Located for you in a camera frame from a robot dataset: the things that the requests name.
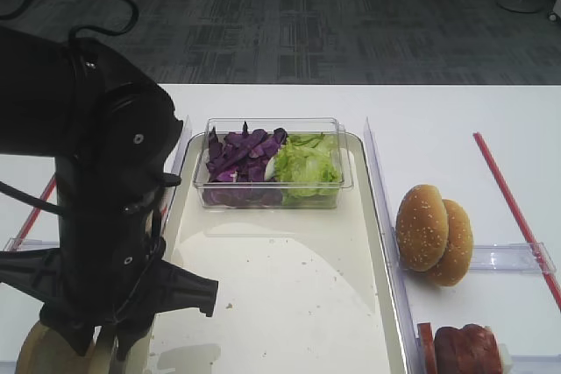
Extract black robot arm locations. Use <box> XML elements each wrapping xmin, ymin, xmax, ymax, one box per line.
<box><xmin>1</xmin><ymin>28</ymin><xmax>218</xmax><ymax>360</ymax></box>

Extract white metal tray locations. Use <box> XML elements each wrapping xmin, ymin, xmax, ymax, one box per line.
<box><xmin>139</xmin><ymin>135</ymin><xmax>408</xmax><ymax>373</ymax></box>

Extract red strip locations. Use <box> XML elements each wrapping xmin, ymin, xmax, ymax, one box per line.
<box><xmin>17</xmin><ymin>174</ymin><xmax>58</xmax><ymax>242</ymax></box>
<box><xmin>472</xmin><ymin>132</ymin><xmax>560</xmax><ymax>307</ymax></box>

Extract clear plastic container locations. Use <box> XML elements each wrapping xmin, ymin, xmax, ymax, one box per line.
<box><xmin>193</xmin><ymin>117</ymin><xmax>353</xmax><ymax>209</ymax></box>

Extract front sesame bun top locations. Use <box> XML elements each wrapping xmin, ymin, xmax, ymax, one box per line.
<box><xmin>395</xmin><ymin>185</ymin><xmax>449</xmax><ymax>272</ymax></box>

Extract white cheese piece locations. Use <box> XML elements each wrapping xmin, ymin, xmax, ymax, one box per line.
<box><xmin>498</xmin><ymin>343</ymin><xmax>514</xmax><ymax>374</ymax></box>

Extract brown meat patties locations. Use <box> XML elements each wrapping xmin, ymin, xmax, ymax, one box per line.
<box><xmin>434</xmin><ymin>324</ymin><xmax>504</xmax><ymax>374</ymax></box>

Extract right lower clear holder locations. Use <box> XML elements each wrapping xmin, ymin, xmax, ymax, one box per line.
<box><xmin>508</xmin><ymin>352</ymin><xmax>561</xmax><ymax>374</ymax></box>

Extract purple cabbage pieces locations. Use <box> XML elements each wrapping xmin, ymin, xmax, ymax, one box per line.
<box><xmin>202</xmin><ymin>124</ymin><xmax>288</xmax><ymax>208</ymax></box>

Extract rear sesame bun top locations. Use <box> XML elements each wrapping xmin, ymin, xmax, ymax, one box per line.
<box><xmin>426</xmin><ymin>199</ymin><xmax>473</xmax><ymax>286</ymax></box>

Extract large bun bottom slice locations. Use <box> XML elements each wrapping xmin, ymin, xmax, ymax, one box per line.
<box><xmin>15</xmin><ymin>321</ymin><xmax>115</xmax><ymax>374</ymax></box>

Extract left upper clear holder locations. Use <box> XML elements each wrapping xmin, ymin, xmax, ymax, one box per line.
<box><xmin>4</xmin><ymin>237</ymin><xmax>59</xmax><ymax>251</ymax></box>

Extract right upper clear holder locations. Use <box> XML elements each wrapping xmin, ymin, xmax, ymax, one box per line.
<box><xmin>469</xmin><ymin>243</ymin><xmax>557</xmax><ymax>274</ymax></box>

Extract right long clear divider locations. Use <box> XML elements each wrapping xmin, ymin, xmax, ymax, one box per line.
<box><xmin>364</xmin><ymin>119</ymin><xmax>425</xmax><ymax>373</ymax></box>

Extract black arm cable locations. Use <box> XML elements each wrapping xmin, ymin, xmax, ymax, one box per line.
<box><xmin>0</xmin><ymin>0</ymin><xmax>140</xmax><ymax>38</ymax></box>

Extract red sausage slice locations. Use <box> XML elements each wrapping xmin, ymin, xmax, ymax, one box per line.
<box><xmin>417</xmin><ymin>322</ymin><xmax>437</xmax><ymax>374</ymax></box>

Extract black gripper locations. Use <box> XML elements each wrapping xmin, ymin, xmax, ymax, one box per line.
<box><xmin>0</xmin><ymin>237</ymin><xmax>219</xmax><ymax>361</ymax></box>

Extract sesame bun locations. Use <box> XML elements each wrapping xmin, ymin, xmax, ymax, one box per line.
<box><xmin>395</xmin><ymin>185</ymin><xmax>449</xmax><ymax>272</ymax></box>
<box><xmin>426</xmin><ymin>199</ymin><xmax>473</xmax><ymax>286</ymax></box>

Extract left red strip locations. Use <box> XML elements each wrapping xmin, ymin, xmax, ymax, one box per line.
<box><xmin>17</xmin><ymin>174</ymin><xmax>58</xmax><ymax>242</ymax></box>

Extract clear holder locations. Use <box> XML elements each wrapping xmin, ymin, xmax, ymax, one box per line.
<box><xmin>4</xmin><ymin>237</ymin><xmax>59</xmax><ymax>251</ymax></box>
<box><xmin>508</xmin><ymin>352</ymin><xmax>561</xmax><ymax>374</ymax></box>
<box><xmin>469</xmin><ymin>243</ymin><xmax>557</xmax><ymax>274</ymax></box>

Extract green lettuce leaves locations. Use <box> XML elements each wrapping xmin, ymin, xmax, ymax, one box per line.
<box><xmin>265</xmin><ymin>133</ymin><xmax>343</xmax><ymax>208</ymax></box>

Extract right red strip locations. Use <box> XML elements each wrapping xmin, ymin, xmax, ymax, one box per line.
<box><xmin>472</xmin><ymin>132</ymin><xmax>560</xmax><ymax>307</ymax></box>

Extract long clear divider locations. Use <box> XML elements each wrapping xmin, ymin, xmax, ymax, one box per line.
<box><xmin>364</xmin><ymin>119</ymin><xmax>425</xmax><ymax>373</ymax></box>
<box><xmin>160</xmin><ymin>115</ymin><xmax>192</xmax><ymax>232</ymax></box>

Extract left long clear divider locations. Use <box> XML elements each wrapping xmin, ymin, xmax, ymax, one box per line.
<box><xmin>160</xmin><ymin>115</ymin><xmax>192</xmax><ymax>232</ymax></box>

